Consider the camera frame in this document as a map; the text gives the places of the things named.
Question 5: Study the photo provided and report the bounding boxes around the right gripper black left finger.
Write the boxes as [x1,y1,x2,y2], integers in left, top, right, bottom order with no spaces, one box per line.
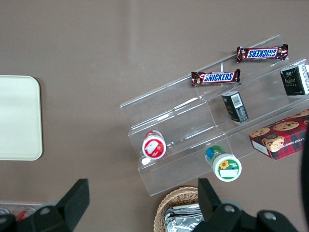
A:
[15,178,90,232]

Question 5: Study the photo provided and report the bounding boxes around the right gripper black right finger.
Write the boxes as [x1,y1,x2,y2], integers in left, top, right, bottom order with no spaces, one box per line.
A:
[193,178,258,232]

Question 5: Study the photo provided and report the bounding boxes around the small tan wicker basket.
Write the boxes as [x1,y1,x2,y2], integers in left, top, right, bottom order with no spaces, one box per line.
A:
[154,186,201,232]

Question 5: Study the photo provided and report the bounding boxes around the cream plastic tray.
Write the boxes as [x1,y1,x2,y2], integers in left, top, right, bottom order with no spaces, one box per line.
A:
[0,75,43,161]

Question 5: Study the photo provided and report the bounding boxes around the silver foil packet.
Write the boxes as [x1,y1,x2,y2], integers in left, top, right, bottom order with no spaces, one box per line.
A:
[163,210,205,232]
[166,203,201,216]

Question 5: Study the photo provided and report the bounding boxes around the green sunflower yogurt cup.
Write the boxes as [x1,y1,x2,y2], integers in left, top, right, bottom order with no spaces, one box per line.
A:
[205,145,242,182]

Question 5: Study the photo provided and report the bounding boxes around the red drink can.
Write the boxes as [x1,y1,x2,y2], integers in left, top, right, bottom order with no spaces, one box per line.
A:
[15,207,37,222]

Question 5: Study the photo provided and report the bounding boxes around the clear plastic bin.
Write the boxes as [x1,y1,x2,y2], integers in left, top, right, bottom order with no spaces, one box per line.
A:
[0,200,43,222]

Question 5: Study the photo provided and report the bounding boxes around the red strawberry yogurt cup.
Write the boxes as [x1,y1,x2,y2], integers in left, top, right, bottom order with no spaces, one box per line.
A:
[141,130,167,160]

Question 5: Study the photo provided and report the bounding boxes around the clear acrylic stepped shelf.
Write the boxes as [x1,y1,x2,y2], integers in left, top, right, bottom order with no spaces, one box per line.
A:
[120,34,309,197]

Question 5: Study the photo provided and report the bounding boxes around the red tartan cookie box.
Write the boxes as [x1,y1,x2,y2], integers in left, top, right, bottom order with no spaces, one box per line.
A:
[249,109,309,160]

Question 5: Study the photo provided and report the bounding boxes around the small black barcode carton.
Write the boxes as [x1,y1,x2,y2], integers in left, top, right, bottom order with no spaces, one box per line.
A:
[221,91,249,124]

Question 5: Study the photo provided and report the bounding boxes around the Snickers chocolate bar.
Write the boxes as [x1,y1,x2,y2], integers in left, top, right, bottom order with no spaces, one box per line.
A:
[191,69,241,87]
[236,43,289,63]

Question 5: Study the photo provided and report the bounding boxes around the black carton with gold print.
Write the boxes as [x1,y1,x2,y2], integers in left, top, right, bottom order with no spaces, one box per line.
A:
[280,64,309,97]

